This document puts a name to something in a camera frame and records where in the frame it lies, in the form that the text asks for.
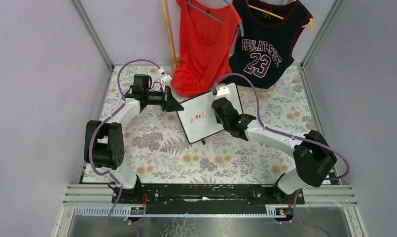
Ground floral table cloth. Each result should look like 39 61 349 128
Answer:
82 65 331 186

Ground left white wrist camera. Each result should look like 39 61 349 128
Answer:
158 68 172 87

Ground yellow clothes hanger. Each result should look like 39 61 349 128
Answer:
246 0 315 33

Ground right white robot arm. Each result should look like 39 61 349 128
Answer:
212 98 337 195

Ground red tank top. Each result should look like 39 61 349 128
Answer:
171 0 243 97

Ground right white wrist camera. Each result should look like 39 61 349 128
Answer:
212 85 231 101

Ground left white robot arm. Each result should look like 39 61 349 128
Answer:
84 73 184 190

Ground grey clothes hanger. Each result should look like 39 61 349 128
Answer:
186 0 244 37

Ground navy basketball jersey 23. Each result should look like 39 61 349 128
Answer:
224 0 313 89

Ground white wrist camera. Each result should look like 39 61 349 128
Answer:
212 85 231 101
158 68 172 87

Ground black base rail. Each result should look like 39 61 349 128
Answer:
109 183 305 218

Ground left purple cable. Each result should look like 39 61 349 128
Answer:
88 59 166 237

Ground wooden clothes rack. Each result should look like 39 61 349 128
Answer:
161 0 277 93

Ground white board black frame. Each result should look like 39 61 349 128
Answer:
177 83 243 143

